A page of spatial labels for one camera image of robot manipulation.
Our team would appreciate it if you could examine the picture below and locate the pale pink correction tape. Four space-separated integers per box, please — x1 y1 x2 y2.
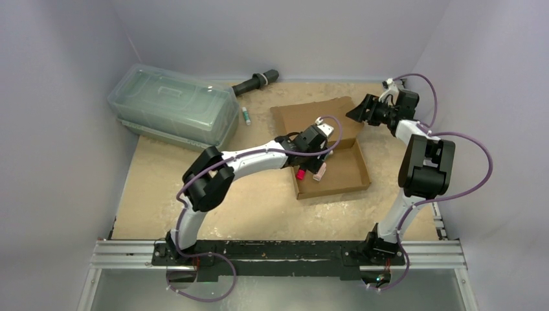
313 163 327 181

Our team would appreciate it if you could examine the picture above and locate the brown cardboard box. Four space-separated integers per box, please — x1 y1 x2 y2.
270 97 371 200

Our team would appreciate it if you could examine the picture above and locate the green white glue stick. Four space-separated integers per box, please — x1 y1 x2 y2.
241 107 251 126

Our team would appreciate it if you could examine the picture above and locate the clear plastic storage box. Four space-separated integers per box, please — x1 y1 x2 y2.
107 64 240 152

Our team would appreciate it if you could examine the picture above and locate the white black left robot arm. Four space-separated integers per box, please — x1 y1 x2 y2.
166 119 334 265

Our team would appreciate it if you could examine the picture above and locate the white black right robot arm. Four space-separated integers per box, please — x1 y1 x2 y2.
346 89 455 264

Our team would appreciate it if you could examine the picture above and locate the dark grey corrugated pipe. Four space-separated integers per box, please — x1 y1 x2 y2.
232 69 279 97

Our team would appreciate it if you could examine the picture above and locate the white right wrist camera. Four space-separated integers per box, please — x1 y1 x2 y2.
379 78 402 102

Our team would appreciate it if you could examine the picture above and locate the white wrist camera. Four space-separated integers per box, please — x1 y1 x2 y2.
315 117 334 139
379 78 402 102

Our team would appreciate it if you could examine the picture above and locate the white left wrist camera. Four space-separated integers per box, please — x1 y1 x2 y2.
315 117 334 139

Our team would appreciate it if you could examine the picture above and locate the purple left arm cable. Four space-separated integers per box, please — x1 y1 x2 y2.
175 115 344 259

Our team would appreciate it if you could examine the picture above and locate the aluminium frame rail right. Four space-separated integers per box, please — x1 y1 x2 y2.
392 78 479 311

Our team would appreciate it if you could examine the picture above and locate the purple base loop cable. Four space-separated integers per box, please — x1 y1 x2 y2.
164 251 239 303

